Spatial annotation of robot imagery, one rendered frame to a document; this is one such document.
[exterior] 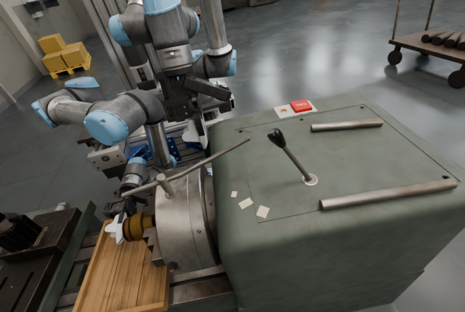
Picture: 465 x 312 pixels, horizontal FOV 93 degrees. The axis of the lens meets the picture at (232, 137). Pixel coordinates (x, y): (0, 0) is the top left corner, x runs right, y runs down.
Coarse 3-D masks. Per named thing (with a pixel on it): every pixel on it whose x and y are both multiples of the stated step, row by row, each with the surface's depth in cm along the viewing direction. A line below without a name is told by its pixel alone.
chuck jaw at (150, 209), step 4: (152, 180) 69; (152, 188) 68; (152, 192) 68; (148, 196) 68; (152, 196) 68; (148, 200) 68; (152, 200) 68; (148, 204) 68; (152, 204) 68; (144, 208) 68; (148, 208) 68; (152, 208) 68; (144, 212) 68; (148, 212) 68; (152, 212) 68
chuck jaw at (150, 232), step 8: (144, 232) 66; (152, 232) 65; (144, 240) 65; (152, 240) 63; (152, 248) 63; (152, 256) 59; (160, 256) 59; (160, 264) 60; (168, 264) 58; (176, 264) 58
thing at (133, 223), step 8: (136, 216) 69; (144, 216) 70; (152, 216) 73; (128, 224) 68; (136, 224) 67; (144, 224) 68; (152, 224) 68; (128, 232) 67; (136, 232) 66; (128, 240) 68; (136, 240) 68
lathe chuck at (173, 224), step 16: (160, 192) 60; (160, 208) 57; (176, 208) 57; (160, 224) 56; (176, 224) 55; (160, 240) 55; (176, 240) 55; (192, 240) 55; (176, 256) 56; (192, 256) 56; (176, 272) 60
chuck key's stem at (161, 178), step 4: (156, 176) 53; (160, 176) 53; (164, 176) 53; (156, 180) 52; (160, 180) 52; (164, 180) 53; (160, 184) 53; (164, 184) 53; (168, 184) 55; (164, 188) 55; (168, 188) 55; (168, 192) 57; (172, 192) 58
